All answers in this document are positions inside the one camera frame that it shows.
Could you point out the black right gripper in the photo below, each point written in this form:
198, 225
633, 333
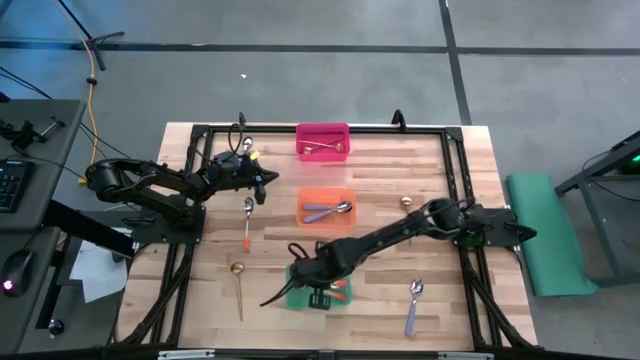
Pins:
320, 265

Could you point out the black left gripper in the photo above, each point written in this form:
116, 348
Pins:
232, 172

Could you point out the gold spoon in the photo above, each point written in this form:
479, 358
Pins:
237, 268
340, 147
306, 150
406, 201

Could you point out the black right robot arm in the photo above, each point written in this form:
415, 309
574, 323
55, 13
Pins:
390, 235

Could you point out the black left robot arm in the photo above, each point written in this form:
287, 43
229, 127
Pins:
150, 180

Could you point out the teal translucent plastic bin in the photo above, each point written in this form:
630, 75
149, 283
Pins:
295, 300

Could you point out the pink plastic bin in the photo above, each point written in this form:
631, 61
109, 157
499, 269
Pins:
322, 131

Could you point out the orange plastic bin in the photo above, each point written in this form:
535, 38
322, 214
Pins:
350, 220

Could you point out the white paper sheet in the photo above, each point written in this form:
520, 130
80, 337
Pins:
100, 275

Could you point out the black tripod stand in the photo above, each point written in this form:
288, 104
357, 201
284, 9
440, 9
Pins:
97, 45

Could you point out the grey desk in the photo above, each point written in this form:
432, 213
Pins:
50, 125
30, 320

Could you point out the green foam mat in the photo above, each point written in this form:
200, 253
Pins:
550, 240

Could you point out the black desk clamp device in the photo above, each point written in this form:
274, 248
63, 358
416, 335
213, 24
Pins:
22, 134

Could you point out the black keyboard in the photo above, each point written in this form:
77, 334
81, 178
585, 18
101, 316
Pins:
12, 185

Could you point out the black round knob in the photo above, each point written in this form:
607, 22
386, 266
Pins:
56, 327

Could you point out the black computer mouse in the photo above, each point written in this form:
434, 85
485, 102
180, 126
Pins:
17, 272

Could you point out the dark metal cart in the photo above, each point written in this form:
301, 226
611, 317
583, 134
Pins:
605, 225

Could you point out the white metal bracket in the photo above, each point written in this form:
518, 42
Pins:
465, 356
185, 354

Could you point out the black aluminium table frame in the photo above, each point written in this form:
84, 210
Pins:
400, 130

